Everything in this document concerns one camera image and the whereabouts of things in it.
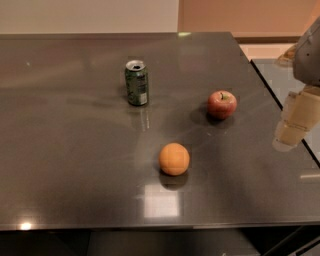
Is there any beige segmented gripper finger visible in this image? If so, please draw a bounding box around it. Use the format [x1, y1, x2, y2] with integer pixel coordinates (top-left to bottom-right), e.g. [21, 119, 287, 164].
[272, 85, 320, 152]

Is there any red apple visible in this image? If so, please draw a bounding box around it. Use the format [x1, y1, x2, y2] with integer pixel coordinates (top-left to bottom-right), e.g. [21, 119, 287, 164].
[207, 90, 237, 120]

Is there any orange fruit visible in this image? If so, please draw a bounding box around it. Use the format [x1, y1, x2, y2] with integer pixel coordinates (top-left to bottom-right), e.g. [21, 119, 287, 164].
[158, 143, 190, 176]

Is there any green soda can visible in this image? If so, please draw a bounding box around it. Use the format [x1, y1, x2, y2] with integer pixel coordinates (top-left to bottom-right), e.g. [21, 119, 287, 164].
[125, 60, 149, 106]

